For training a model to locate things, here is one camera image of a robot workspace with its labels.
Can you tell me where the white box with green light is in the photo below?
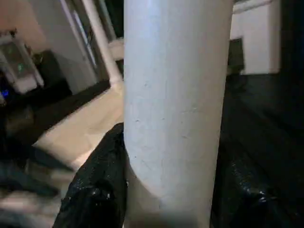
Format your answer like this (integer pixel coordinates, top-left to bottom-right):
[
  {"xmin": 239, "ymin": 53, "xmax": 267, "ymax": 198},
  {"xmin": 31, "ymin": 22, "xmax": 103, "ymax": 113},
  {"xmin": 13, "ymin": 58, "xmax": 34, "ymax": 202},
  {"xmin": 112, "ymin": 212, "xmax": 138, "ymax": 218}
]
[{"xmin": 0, "ymin": 30, "xmax": 44, "ymax": 95}]

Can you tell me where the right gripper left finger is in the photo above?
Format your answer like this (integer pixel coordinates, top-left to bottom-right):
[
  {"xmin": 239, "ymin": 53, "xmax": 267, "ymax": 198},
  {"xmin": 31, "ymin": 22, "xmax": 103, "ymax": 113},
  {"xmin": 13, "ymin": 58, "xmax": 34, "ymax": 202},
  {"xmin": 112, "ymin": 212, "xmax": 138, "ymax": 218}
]
[{"xmin": 51, "ymin": 122, "xmax": 129, "ymax": 228}]

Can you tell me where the black work mat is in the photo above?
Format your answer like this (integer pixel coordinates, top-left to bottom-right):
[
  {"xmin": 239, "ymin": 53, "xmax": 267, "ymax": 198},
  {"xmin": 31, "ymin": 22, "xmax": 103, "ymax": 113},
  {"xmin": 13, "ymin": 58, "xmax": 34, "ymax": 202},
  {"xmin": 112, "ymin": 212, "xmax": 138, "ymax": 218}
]
[{"xmin": 14, "ymin": 71, "xmax": 304, "ymax": 228}]

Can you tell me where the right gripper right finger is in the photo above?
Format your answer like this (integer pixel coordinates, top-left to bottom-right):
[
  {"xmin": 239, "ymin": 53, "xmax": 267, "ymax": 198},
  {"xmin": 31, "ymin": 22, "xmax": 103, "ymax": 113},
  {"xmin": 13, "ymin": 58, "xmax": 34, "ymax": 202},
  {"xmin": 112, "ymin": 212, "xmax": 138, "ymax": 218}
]
[{"xmin": 210, "ymin": 142, "xmax": 304, "ymax": 228}]

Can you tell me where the white plastic table top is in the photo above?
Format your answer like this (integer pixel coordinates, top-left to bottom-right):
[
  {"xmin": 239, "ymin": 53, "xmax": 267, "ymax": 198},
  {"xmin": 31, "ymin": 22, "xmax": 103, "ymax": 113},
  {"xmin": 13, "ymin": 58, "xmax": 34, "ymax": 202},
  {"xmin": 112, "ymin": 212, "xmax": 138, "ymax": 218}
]
[{"xmin": 32, "ymin": 80, "xmax": 126, "ymax": 172}]

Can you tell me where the white plastic table leg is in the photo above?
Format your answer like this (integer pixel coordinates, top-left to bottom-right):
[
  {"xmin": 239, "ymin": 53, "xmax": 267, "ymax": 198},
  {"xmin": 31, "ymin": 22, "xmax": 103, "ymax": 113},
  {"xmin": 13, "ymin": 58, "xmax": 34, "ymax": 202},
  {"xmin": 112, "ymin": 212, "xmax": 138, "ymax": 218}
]
[
  {"xmin": 122, "ymin": 0, "xmax": 235, "ymax": 228},
  {"xmin": 80, "ymin": 0, "xmax": 125, "ymax": 92}
]

